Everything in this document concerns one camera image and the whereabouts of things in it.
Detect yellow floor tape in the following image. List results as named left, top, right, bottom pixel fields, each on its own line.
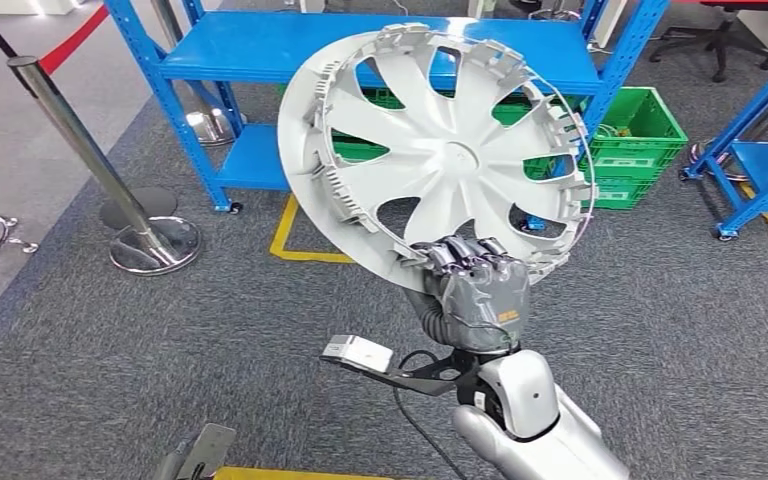
left=214, top=466, right=392, bottom=480
left=269, top=193, right=357, bottom=265

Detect red barrier belt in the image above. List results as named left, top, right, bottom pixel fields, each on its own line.
left=38, top=5, right=110, bottom=75

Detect coiled floor cables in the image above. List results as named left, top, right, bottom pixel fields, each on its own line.
left=688, top=139, right=750, bottom=184

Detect white desk panel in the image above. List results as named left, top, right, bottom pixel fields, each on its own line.
left=592, top=0, right=630, bottom=51

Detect black office chair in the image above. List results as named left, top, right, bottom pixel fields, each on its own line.
left=648, top=0, right=768, bottom=84

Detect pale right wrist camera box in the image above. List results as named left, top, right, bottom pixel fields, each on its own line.
left=320, top=335, right=395, bottom=374

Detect blue metal shelf rack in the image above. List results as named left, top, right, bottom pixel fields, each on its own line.
left=678, top=42, right=768, bottom=241
left=102, top=0, right=671, bottom=215

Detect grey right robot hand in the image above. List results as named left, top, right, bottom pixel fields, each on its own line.
left=402, top=235, right=532, bottom=356

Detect grey plastic wheel hubcap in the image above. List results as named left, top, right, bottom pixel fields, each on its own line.
left=276, top=23, right=597, bottom=293

